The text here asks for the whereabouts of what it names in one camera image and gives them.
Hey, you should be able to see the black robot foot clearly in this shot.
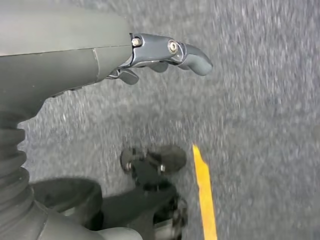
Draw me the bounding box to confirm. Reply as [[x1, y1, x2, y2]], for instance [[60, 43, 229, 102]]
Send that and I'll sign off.
[[119, 144, 188, 176]]

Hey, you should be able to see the yellow floor tape marking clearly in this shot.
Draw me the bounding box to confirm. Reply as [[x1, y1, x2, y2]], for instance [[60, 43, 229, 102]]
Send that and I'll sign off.
[[192, 144, 218, 240]]

